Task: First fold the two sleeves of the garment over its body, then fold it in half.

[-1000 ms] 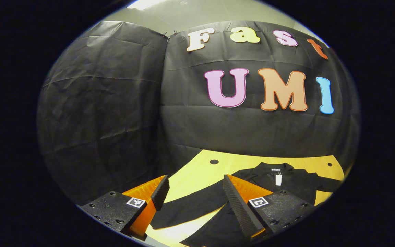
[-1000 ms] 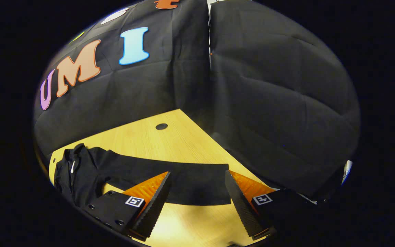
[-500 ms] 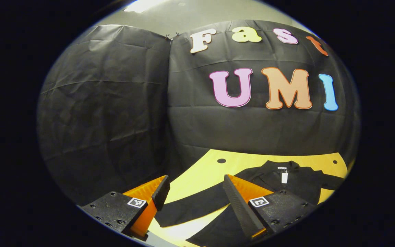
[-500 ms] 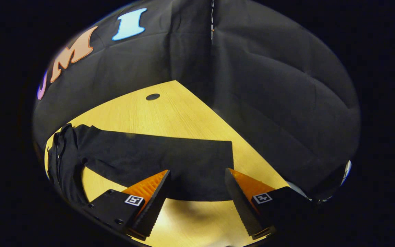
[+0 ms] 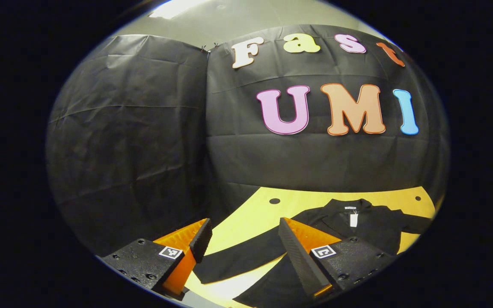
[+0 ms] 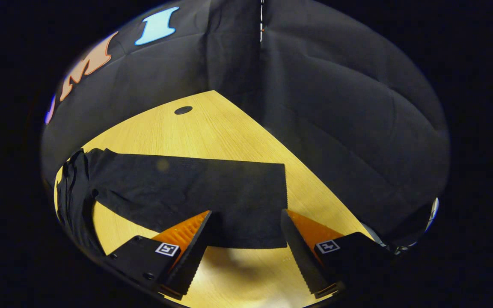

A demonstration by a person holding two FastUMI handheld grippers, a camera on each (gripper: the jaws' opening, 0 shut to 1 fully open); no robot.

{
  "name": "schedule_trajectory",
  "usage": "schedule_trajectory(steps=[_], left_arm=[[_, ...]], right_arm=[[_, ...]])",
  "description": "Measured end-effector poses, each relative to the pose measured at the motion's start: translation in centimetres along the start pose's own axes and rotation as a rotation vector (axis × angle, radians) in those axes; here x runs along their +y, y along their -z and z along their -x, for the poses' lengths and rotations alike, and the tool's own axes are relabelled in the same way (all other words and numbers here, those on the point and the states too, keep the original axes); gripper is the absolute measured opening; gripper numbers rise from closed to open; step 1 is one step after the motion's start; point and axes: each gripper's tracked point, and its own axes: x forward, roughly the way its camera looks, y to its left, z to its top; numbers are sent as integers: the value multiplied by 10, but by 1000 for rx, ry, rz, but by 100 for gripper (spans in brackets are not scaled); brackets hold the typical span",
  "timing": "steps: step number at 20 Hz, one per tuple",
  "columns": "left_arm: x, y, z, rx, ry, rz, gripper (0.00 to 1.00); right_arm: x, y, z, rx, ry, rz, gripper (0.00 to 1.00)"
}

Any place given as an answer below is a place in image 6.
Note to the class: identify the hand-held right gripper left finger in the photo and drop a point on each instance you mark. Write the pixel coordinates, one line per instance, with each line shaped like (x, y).
(191, 256)

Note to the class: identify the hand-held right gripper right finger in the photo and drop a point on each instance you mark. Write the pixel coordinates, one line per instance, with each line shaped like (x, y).
(302, 256)

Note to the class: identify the black buttoned cardigan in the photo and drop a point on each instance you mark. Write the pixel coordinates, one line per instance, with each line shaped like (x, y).
(186, 192)

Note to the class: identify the black backdrop cloth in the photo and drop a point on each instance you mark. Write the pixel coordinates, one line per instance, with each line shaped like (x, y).
(336, 107)

